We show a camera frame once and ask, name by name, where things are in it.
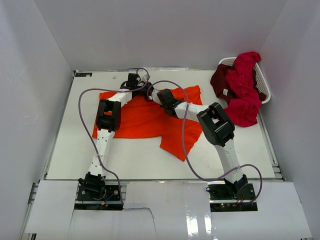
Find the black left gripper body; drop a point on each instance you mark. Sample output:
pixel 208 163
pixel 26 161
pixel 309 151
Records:
pixel 143 91

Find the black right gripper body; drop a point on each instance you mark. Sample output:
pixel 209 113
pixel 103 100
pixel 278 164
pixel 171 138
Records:
pixel 166 108

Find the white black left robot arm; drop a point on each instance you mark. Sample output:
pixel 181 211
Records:
pixel 108 121

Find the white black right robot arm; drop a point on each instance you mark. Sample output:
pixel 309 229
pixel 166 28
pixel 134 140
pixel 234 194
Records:
pixel 217 128

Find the maroon t shirt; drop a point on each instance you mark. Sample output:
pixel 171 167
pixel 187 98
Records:
pixel 222 89

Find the pink magenta t shirt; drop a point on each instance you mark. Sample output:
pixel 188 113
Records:
pixel 244 108

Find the white perforated laundry basket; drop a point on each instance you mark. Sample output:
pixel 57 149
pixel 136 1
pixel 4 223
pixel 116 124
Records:
pixel 262 85

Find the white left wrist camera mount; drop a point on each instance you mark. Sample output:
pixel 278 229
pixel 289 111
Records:
pixel 144 78

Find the printed paper sheet at wall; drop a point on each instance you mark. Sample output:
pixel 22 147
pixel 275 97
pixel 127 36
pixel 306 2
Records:
pixel 166 68

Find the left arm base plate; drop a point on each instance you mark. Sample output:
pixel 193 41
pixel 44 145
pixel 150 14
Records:
pixel 108 200

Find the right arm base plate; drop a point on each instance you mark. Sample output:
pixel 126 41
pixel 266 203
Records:
pixel 223 200

